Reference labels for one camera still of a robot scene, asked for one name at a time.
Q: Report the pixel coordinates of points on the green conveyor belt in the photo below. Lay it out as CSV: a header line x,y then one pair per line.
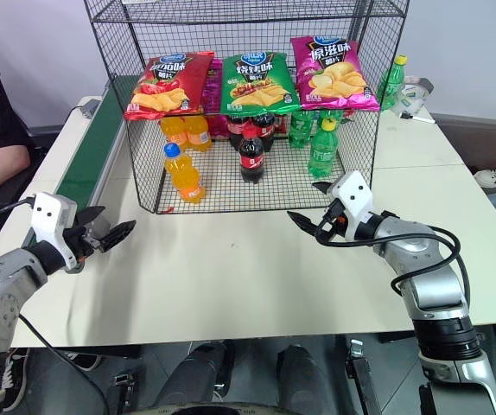
x,y
88,151

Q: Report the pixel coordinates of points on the purple potato chip bag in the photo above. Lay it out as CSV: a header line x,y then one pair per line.
x,y
334,73

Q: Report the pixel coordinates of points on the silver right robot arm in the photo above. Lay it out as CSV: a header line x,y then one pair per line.
x,y
429,276

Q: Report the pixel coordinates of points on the dark rounded shape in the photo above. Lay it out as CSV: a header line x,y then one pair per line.
x,y
200,376
306,376

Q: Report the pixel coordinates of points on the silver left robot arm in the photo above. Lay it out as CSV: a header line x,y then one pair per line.
x,y
1,276

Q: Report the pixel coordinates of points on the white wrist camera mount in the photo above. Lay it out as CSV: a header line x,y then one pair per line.
x,y
49,216
356,194

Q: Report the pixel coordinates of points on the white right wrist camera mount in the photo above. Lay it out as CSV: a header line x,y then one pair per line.
x,y
356,194

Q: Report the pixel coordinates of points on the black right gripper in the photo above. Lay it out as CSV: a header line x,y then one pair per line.
x,y
332,227

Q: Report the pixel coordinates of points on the white tape roll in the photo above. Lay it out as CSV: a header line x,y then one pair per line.
x,y
418,93

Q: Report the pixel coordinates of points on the orange soda bottle blue cap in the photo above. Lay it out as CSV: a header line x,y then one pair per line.
x,y
185,175

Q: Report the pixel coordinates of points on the green soda bottle yellow cap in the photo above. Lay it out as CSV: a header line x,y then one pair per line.
x,y
392,86
323,151

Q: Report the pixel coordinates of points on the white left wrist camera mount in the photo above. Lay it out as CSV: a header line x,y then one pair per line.
x,y
49,216

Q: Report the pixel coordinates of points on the magenta snack bag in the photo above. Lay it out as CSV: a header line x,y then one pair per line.
x,y
211,86

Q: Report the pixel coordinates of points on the white marker pen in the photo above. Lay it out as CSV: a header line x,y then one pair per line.
x,y
416,117

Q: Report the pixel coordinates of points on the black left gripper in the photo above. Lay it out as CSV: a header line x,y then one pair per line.
x,y
83,242

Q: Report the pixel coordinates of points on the black metal stand frame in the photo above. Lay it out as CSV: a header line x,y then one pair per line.
x,y
362,376
122,391

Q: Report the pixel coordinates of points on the red potato chip bag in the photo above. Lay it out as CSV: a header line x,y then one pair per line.
x,y
166,86

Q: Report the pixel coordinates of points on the grey conveyor motor box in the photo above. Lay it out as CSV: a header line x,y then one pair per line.
x,y
89,108

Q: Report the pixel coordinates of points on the cola bottle red cap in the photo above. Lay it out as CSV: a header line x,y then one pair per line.
x,y
252,157

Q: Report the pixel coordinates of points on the green potato chip bag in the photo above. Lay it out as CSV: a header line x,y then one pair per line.
x,y
256,84

